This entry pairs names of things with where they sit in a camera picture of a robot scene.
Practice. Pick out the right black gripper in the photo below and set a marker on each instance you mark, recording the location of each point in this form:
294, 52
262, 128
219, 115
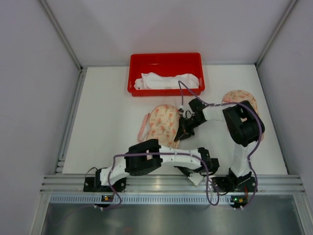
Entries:
185, 125

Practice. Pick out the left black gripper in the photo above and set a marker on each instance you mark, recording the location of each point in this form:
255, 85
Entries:
187, 170

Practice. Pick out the pink floral laundry bag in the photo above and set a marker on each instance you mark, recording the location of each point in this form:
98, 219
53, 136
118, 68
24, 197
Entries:
161, 123
239, 96

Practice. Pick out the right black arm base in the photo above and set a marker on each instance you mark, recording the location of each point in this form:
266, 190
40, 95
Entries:
225, 183

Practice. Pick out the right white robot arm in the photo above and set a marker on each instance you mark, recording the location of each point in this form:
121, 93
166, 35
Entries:
245, 128

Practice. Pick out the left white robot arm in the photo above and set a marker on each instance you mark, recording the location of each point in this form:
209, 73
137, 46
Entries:
148, 156

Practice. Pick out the red plastic bin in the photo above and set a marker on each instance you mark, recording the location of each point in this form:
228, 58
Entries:
166, 65

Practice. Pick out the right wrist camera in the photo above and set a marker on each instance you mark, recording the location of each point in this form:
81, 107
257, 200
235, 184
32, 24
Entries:
182, 111

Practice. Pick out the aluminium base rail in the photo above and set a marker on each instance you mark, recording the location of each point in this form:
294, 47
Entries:
151, 189

